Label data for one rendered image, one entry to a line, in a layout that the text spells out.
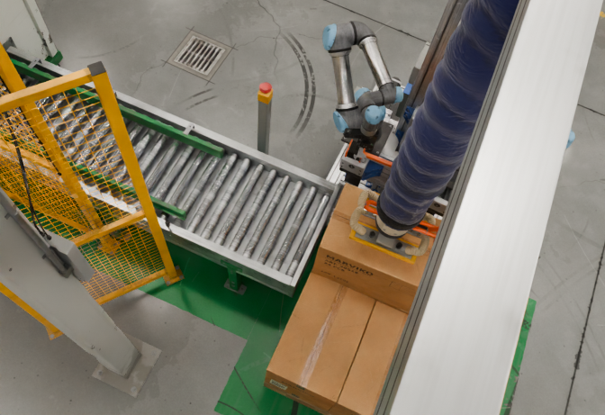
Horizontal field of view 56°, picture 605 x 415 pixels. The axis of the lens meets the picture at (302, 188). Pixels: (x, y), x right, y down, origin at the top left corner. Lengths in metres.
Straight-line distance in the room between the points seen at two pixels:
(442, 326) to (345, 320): 2.61
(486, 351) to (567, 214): 3.99
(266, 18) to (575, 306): 3.23
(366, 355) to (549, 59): 2.52
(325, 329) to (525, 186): 2.54
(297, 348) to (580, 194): 2.55
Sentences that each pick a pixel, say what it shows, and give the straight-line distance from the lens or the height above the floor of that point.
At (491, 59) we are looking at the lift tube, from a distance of 1.69.
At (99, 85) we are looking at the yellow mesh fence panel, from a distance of 2.04.
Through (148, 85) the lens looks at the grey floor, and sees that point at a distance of 4.61.
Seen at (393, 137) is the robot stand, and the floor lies 0.95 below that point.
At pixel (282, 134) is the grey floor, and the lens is 4.31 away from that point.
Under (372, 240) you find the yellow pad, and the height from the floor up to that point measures 1.07.
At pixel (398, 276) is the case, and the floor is 0.94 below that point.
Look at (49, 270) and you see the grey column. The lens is 2.14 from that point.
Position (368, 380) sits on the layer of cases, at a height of 0.54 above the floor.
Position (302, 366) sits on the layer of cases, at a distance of 3.14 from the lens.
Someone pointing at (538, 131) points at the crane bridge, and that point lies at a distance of 0.77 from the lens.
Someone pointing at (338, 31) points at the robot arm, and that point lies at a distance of 2.85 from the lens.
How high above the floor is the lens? 3.63
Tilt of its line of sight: 62 degrees down
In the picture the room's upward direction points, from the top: 10 degrees clockwise
